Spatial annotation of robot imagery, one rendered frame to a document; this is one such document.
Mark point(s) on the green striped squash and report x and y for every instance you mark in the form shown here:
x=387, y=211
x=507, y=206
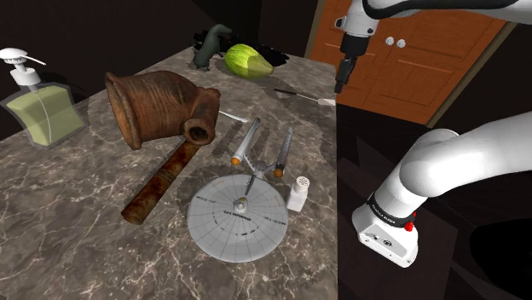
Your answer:
x=247, y=61

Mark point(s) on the white plastic utensil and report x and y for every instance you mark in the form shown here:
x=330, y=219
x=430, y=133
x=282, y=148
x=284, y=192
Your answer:
x=233, y=116

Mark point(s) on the orange wooden cabinet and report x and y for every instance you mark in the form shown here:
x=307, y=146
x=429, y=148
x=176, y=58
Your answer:
x=407, y=62

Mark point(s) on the rusty brown meat grinder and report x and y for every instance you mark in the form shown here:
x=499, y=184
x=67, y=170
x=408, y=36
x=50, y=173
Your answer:
x=160, y=108

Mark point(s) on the dark green dinosaur figure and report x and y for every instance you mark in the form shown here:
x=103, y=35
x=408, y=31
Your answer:
x=208, y=45

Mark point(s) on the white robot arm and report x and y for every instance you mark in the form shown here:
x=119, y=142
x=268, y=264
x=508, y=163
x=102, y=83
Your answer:
x=449, y=160

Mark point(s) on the white salt shaker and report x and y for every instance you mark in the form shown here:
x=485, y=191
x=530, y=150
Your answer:
x=298, y=195

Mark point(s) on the grey starship model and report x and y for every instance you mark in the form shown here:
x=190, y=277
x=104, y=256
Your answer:
x=237, y=216

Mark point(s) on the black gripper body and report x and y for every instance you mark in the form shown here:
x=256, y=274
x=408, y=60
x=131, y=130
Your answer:
x=348, y=62

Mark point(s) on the green soap dispenser bottle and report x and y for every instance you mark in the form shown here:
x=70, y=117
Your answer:
x=43, y=114

